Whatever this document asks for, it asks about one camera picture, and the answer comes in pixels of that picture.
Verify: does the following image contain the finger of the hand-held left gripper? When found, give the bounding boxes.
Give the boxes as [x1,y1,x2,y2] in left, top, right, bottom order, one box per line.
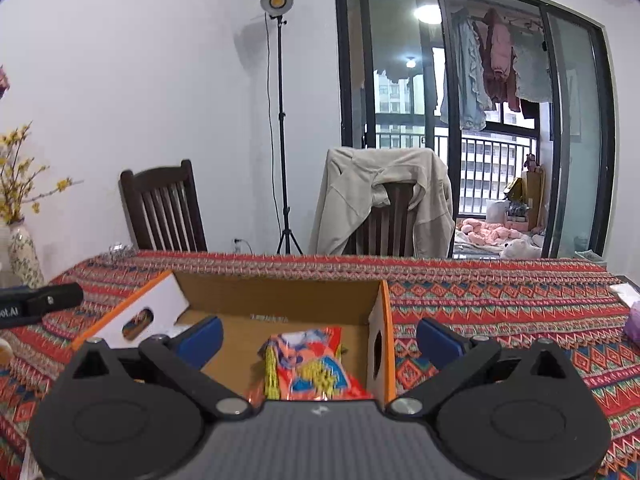
[27,282,84,317]

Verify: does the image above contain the black framed sliding glass door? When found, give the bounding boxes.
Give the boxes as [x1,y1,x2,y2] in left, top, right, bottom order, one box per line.
[334,0,618,263]

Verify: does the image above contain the pink plush toy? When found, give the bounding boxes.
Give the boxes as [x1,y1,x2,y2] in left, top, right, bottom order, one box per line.
[460,217,526,247]

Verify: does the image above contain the yellow flower branches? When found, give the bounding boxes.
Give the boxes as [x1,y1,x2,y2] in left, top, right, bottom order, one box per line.
[0,122,83,226]

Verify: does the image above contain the pink hanging garment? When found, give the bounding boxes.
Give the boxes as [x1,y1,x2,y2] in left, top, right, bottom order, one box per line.
[475,7,518,112]

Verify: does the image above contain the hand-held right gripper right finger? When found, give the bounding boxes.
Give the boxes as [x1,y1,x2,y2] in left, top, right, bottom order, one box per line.
[385,316,573,420]

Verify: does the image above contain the white hanging garment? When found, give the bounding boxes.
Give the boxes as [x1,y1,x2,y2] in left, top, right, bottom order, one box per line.
[512,40,553,103]

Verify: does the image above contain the white plush toy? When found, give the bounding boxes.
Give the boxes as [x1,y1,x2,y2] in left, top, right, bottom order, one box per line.
[500,237,543,260]

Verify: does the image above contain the balcony railing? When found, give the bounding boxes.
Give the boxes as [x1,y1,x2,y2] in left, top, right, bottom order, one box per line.
[375,125,538,213]

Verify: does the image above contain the beige jacket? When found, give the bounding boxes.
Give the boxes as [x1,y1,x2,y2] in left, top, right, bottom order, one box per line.
[309,146,456,259]

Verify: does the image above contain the dark wooden chair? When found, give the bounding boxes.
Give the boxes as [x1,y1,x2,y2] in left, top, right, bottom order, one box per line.
[345,180,426,257]
[119,159,208,253]

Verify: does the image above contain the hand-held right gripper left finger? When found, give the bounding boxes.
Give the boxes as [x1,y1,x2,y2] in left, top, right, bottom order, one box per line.
[74,315,253,421]

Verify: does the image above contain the floral ceramic vase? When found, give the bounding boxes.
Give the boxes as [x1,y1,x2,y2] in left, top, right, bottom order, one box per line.
[0,217,45,289]

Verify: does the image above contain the white tissue pack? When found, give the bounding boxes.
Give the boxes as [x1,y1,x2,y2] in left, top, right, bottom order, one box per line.
[610,284,640,307]

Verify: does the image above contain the cardboard box with orange edges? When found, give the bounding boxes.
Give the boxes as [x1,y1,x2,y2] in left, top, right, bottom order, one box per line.
[71,268,397,407]

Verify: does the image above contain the purple object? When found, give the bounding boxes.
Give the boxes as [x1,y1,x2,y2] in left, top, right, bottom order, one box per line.
[622,302,640,348]

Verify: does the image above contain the orange red snack packet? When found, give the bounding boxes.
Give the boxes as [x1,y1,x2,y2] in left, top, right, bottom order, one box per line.
[247,326,374,402]

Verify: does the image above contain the brown cardboard boxes stack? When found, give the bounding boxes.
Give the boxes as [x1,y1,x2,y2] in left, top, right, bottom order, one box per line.
[520,170,547,232]

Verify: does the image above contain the studio light on tripod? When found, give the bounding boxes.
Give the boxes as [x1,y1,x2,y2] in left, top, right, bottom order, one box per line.
[260,0,305,256]

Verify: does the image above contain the light blue hanging garment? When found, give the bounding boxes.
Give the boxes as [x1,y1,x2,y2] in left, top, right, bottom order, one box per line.
[440,7,493,131]

